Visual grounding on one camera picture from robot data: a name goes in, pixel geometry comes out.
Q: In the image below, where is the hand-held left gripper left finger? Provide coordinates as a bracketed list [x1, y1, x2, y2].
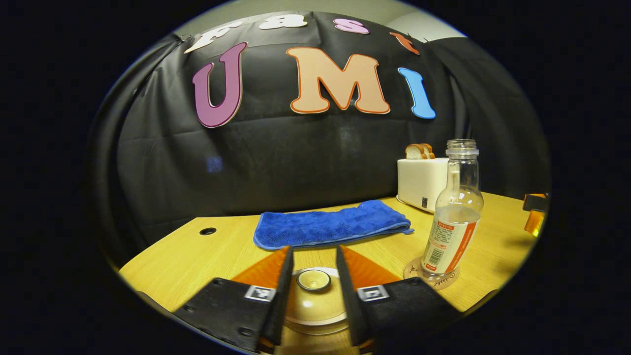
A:
[173, 246, 295, 353]

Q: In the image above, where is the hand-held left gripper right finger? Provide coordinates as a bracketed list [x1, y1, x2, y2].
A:
[336, 245, 464, 353]

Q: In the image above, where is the cream yellow teacup lid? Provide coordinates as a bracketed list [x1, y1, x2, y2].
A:
[285, 268, 349, 326]

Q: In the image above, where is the round cork coaster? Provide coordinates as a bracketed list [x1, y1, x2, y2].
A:
[403, 256, 460, 290]

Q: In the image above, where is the clear water bottle orange label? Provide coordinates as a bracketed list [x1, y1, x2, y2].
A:
[421, 139, 485, 290]

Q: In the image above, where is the blue folded towel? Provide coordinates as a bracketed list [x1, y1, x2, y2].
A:
[253, 200, 415, 250]

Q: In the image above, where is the white toaster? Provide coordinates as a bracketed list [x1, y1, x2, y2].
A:
[397, 158, 450, 213]

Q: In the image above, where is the black backdrop cloth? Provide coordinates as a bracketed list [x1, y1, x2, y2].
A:
[86, 11, 550, 267]

